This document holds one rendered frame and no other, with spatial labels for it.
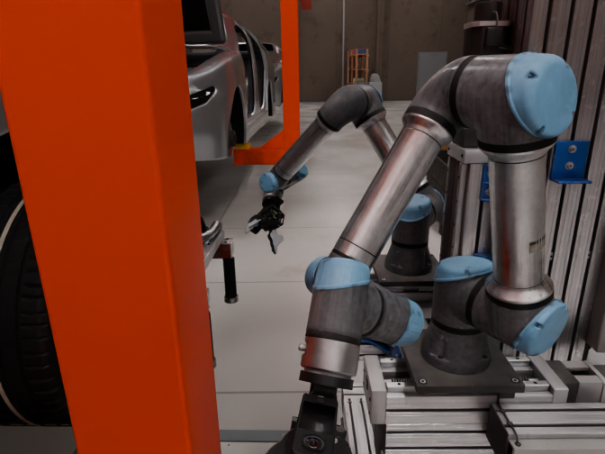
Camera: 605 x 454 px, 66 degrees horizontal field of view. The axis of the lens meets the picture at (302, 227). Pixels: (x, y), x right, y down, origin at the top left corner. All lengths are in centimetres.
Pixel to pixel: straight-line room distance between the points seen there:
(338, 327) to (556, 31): 79
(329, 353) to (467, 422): 62
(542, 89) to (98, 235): 61
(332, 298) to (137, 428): 31
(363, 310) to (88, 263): 34
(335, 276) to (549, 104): 38
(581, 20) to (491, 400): 82
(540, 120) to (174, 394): 62
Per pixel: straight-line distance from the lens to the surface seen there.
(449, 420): 116
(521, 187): 81
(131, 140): 53
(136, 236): 56
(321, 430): 57
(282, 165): 164
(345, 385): 61
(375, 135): 159
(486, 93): 76
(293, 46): 470
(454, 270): 99
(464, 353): 106
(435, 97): 82
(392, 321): 67
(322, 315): 61
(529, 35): 113
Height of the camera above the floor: 143
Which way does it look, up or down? 19 degrees down
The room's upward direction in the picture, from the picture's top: 1 degrees counter-clockwise
